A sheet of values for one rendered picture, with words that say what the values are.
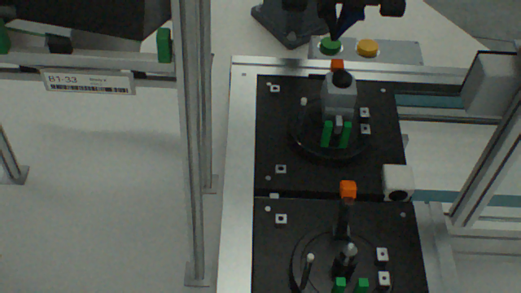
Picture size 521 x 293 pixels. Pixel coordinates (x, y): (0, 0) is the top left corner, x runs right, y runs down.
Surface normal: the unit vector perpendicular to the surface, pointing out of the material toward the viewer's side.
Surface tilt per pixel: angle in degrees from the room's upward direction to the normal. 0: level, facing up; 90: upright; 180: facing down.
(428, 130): 0
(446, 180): 0
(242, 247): 0
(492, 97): 90
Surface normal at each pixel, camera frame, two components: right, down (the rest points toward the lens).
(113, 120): 0.06, -0.62
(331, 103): -0.01, 0.78
